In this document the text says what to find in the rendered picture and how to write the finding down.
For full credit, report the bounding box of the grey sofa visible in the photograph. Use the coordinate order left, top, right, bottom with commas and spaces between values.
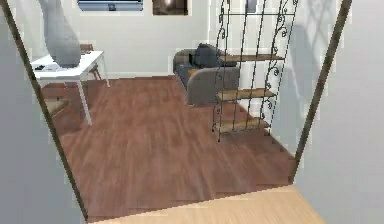
172, 48, 242, 107

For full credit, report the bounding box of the blue framed picture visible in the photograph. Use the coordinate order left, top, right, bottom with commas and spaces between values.
77, 0, 145, 13

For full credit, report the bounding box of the white table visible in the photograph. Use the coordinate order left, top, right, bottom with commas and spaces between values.
30, 50, 111, 127

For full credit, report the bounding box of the brown framed picture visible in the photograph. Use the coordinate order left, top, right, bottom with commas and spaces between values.
152, 0, 189, 17

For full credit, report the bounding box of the grey tall vase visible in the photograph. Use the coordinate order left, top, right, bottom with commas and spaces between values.
37, 0, 82, 69

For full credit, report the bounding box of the black wire shelf rack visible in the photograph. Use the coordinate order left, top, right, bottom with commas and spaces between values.
211, 0, 300, 143

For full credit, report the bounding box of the brown wooden chair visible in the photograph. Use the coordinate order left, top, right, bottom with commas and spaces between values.
79, 43, 103, 81

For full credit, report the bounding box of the dark grey cushion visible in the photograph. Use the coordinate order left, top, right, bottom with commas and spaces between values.
194, 42, 224, 68

